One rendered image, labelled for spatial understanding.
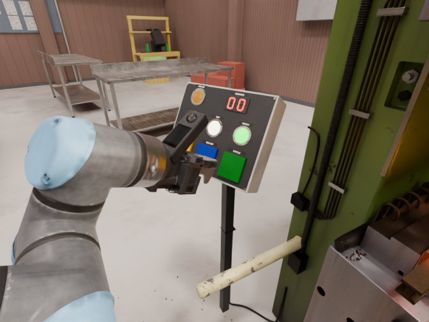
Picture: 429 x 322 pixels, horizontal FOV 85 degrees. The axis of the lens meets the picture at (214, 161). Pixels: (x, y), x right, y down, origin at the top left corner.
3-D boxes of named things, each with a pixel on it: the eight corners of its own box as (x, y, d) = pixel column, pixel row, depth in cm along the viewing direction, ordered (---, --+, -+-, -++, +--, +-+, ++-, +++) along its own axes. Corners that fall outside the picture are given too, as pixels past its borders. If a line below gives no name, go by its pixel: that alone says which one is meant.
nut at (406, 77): (402, 103, 52) (415, 70, 49) (390, 101, 54) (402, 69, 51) (410, 101, 53) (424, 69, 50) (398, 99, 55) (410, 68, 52)
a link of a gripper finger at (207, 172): (210, 181, 60) (188, 181, 52) (218, 159, 59) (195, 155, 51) (220, 186, 58) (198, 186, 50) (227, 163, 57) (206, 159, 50)
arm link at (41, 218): (-2, 303, 27) (29, 213, 25) (10, 238, 36) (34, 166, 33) (86, 292, 33) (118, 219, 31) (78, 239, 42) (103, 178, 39)
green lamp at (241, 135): (241, 146, 66) (242, 132, 64) (232, 140, 69) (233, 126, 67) (250, 144, 67) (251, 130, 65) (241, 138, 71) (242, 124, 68)
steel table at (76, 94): (85, 92, 592) (74, 48, 543) (113, 110, 457) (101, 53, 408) (52, 97, 551) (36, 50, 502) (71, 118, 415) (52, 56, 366)
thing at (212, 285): (202, 304, 74) (201, 294, 72) (195, 290, 78) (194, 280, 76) (303, 251, 92) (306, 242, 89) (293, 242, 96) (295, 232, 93)
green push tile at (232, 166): (237, 183, 66) (245, 158, 65) (216, 174, 70) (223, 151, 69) (240, 183, 67) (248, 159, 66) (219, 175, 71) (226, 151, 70)
